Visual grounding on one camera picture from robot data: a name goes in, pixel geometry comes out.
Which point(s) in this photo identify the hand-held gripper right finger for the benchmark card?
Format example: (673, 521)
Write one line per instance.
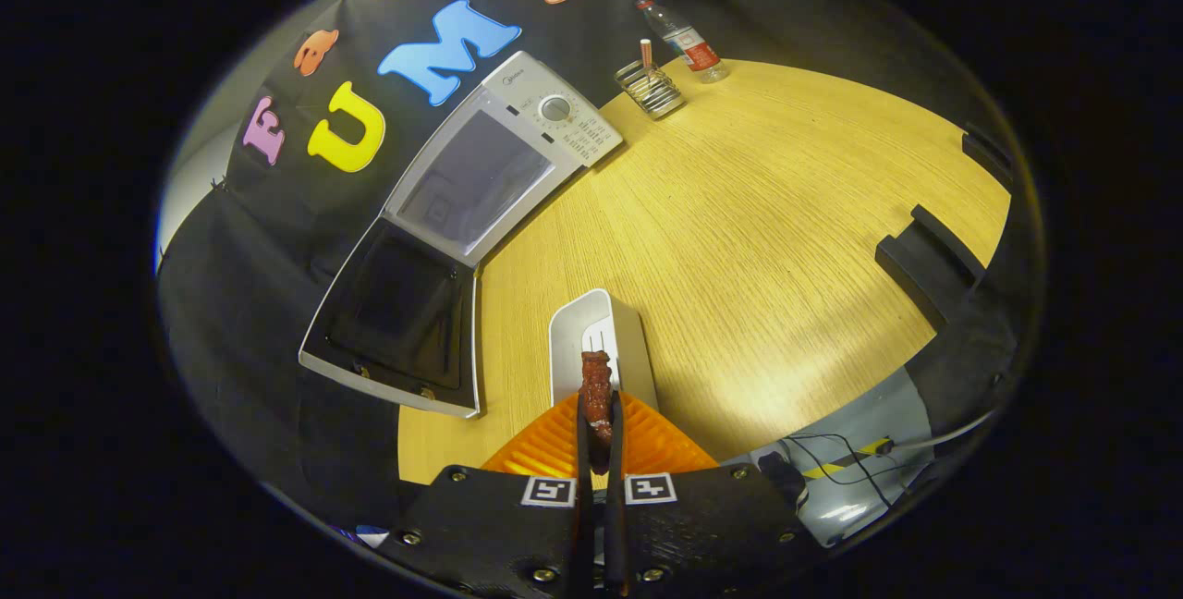
(616, 534)

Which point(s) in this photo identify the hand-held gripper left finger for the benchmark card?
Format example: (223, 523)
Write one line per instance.
(586, 534)

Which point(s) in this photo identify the red meat piece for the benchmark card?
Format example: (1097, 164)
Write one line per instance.
(596, 396)

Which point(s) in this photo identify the white toaster oven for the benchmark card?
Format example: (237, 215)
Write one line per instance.
(490, 174)

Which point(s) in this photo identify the white food container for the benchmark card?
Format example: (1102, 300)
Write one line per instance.
(628, 340)

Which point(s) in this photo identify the yellow black floor tape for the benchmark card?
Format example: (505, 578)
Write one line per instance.
(846, 458)

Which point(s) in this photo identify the black backdrop cloth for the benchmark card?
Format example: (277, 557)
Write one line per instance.
(277, 303)

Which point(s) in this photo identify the black stand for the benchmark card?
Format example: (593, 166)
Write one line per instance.
(924, 266)
(987, 153)

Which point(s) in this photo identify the red white striped straw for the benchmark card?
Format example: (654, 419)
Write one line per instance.
(646, 54)

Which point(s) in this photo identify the clear plastic water bottle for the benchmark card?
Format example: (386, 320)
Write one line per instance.
(689, 42)

